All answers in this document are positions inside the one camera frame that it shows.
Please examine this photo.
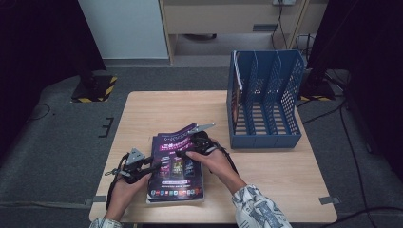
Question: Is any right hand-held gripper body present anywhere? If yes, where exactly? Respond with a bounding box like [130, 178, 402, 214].
[188, 123, 220, 156]

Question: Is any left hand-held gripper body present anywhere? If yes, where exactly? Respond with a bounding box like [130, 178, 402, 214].
[122, 147, 150, 185]

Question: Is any black and red magazine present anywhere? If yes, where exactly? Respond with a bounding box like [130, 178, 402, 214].
[232, 50, 245, 127]

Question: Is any blue file rack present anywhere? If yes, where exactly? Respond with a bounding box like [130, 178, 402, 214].
[226, 49, 306, 150]

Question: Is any person's left hand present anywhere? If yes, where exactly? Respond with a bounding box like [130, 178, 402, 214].
[105, 173, 152, 222]

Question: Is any person's right hand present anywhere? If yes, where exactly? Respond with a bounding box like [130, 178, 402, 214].
[184, 145, 247, 195]

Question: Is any grey tape piece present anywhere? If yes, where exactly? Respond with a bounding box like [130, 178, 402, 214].
[317, 196, 340, 206]
[85, 195, 107, 207]

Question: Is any black stand with striped base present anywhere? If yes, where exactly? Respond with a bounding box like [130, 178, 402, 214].
[69, 70, 118, 104]
[298, 67, 336, 103]

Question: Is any beige wooden desk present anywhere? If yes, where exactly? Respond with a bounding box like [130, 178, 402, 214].
[158, 0, 329, 66]

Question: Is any white cabinet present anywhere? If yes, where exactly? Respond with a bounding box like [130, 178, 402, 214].
[78, 0, 169, 60]

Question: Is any dark curtain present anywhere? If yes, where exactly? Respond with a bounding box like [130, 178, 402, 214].
[305, 0, 403, 181]

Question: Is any left hand-held gripper cable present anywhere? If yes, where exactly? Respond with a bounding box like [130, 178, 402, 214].
[104, 154, 131, 211]

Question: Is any hand-held gripper cable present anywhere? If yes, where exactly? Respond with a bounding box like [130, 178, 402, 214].
[214, 143, 240, 175]
[104, 154, 131, 211]

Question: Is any right hand-held gripper cable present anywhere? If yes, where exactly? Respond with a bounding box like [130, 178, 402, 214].
[214, 143, 240, 175]

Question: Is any thin black floor cable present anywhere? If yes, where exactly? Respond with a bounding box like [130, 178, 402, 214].
[27, 103, 51, 123]

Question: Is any short black floor cable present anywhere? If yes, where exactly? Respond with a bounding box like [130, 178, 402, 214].
[296, 98, 346, 126]

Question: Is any black power strip cable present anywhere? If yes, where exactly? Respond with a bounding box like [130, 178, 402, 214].
[270, 3, 288, 50]

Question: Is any long black floor cable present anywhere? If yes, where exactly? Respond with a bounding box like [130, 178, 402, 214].
[338, 94, 372, 222]

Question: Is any thick black floor cable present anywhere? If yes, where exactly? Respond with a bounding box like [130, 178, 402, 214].
[319, 205, 403, 228]

